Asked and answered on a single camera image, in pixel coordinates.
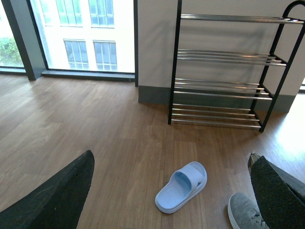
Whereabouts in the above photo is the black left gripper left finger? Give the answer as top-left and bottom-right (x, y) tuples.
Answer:
(0, 150), (95, 229)

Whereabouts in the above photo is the black metal shoe rack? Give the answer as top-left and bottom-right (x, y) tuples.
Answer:
(168, 0), (305, 132)

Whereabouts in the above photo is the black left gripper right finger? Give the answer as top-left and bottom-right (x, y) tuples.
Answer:
(248, 152), (305, 229)

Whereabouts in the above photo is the grey knit sneaker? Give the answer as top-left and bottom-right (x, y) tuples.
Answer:
(227, 193), (269, 229)

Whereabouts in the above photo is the light blue slipper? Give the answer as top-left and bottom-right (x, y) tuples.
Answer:
(155, 161), (207, 214)

